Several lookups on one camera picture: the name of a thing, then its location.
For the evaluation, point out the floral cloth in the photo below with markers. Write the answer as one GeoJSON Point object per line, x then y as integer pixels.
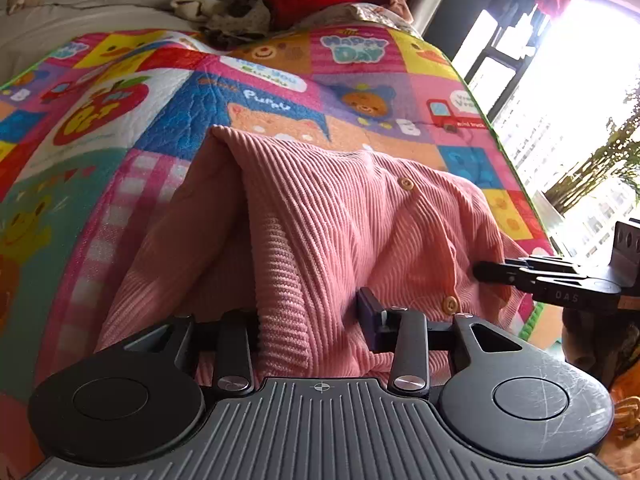
{"type": "Point", "coordinates": [385, 17]}

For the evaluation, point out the black window frame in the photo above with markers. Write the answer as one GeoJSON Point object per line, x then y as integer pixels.
{"type": "Point", "coordinates": [490, 60]}

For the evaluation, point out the pale pink garment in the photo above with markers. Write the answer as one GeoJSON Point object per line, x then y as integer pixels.
{"type": "Point", "coordinates": [400, 6]}

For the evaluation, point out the orange cloth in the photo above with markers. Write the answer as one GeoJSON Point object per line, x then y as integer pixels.
{"type": "Point", "coordinates": [625, 430]}

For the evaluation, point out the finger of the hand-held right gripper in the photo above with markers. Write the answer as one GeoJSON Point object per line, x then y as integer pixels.
{"type": "Point", "coordinates": [547, 263]}
{"type": "Point", "coordinates": [530, 282]}

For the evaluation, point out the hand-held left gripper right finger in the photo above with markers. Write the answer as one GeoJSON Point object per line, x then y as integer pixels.
{"type": "Point", "coordinates": [368, 316]}

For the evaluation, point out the pile of beige clothes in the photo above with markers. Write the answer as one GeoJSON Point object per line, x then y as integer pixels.
{"type": "Point", "coordinates": [225, 15]}

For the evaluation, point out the person's right hand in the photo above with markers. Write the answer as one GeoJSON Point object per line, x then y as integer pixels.
{"type": "Point", "coordinates": [592, 345]}

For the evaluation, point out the green plant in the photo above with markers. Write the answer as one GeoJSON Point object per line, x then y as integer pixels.
{"type": "Point", "coordinates": [605, 160]}

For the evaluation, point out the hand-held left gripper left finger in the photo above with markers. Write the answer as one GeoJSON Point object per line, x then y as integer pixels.
{"type": "Point", "coordinates": [235, 347]}

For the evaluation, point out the colourful cartoon play mat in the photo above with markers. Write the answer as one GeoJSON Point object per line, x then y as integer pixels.
{"type": "Point", "coordinates": [125, 125]}

